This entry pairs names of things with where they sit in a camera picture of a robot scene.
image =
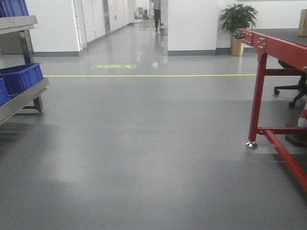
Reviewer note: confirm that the small brown cardboard package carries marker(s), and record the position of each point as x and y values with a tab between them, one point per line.
302	29

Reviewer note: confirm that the green floor sticker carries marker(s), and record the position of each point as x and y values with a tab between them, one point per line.
114	66

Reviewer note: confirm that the gold plant pot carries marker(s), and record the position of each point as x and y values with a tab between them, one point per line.
237	47

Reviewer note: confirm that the person walking in corridor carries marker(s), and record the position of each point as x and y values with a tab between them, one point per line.
157	13

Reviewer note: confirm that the potted green plant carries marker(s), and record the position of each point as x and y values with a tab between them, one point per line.
238	16

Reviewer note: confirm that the blue plastic bin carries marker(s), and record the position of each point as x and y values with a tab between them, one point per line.
4	95
20	78

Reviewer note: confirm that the orange white traffic cone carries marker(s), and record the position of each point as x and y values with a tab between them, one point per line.
299	139

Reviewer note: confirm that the grey metal shelf rack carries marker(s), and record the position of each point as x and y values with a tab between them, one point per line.
31	98

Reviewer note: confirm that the blue bin on top shelf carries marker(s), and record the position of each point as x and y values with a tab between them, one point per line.
13	8

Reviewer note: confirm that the red metal table frame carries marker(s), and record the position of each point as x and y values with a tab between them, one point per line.
284	45

